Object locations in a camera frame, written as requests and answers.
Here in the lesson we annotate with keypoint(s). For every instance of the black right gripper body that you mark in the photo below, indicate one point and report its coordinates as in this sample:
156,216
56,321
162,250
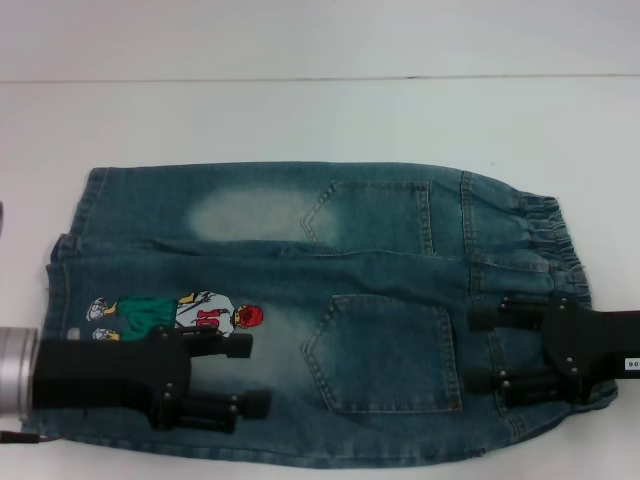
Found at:
595,345

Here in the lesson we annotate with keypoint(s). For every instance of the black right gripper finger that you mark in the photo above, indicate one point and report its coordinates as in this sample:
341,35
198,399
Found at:
520,387
510,316

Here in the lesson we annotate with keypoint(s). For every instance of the blue denim shorts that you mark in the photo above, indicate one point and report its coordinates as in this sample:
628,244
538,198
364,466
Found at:
380,280

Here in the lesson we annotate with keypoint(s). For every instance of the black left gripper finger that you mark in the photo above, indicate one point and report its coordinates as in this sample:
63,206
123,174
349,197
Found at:
220,410
225,346

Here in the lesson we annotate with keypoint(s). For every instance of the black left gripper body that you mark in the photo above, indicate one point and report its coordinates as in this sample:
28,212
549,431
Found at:
100,375

